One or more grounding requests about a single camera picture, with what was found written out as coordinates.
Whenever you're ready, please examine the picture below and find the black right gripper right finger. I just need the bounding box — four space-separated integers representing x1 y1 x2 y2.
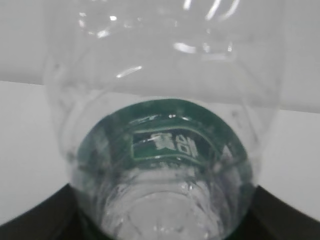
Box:
244 186 320 240

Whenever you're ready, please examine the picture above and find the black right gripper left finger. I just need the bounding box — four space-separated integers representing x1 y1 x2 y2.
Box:
0 184 85 240

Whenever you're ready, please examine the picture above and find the clear green-label water bottle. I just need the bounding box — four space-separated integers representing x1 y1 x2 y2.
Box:
43 0 285 240

